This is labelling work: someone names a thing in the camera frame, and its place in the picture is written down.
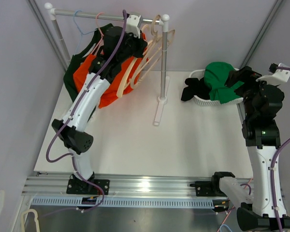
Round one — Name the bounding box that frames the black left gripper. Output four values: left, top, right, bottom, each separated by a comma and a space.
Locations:
117, 29, 147, 64

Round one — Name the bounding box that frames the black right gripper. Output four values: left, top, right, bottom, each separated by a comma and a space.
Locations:
225, 66, 270, 120

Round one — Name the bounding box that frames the beige plastic hanger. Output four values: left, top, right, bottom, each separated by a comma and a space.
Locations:
116, 25, 162, 98
129, 14, 175, 89

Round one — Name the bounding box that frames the orange t shirt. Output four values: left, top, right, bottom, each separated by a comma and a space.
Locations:
72, 32, 149, 109

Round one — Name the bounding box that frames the black t shirt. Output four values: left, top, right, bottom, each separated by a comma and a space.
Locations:
181, 78, 210, 102

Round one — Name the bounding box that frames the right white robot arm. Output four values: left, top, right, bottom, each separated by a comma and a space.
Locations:
210, 63, 290, 232

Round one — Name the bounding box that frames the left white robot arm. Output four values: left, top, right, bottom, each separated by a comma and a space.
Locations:
52, 26, 147, 194

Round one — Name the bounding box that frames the dark green t shirt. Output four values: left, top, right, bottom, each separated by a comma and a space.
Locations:
63, 29, 100, 102

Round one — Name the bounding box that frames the blue hanger on floor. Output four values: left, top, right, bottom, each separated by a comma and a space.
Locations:
217, 224, 232, 232

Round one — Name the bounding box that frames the beige hanger on floor left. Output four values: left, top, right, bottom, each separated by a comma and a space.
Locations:
19, 209, 41, 232

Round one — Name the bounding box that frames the white plastic basket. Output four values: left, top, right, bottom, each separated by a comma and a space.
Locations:
189, 69, 243, 106

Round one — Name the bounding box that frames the silver clothes rack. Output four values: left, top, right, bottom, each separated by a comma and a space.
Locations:
44, 2, 170, 126

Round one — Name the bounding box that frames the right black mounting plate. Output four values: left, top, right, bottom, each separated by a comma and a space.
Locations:
189, 181, 222, 197

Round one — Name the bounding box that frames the black mounting plate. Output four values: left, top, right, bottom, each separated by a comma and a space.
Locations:
66, 178, 110, 195
189, 181, 222, 197

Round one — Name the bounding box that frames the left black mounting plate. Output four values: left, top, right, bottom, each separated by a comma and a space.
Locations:
66, 178, 110, 195

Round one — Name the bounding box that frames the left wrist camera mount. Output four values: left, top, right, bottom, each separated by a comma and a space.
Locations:
125, 13, 143, 39

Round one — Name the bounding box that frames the blue wire hanger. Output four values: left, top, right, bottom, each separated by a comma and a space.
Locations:
73, 10, 94, 55

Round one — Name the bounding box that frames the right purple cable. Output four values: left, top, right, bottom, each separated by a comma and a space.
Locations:
240, 67, 290, 232

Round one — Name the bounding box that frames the purple cable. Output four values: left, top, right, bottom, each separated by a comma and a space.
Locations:
45, 9, 129, 213
240, 67, 290, 232

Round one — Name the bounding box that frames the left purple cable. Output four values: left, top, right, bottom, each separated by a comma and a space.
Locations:
45, 9, 129, 213

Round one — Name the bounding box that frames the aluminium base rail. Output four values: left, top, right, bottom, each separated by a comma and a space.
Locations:
21, 173, 211, 198

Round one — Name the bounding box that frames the white slotted cable duct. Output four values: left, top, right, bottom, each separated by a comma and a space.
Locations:
31, 196, 214, 209

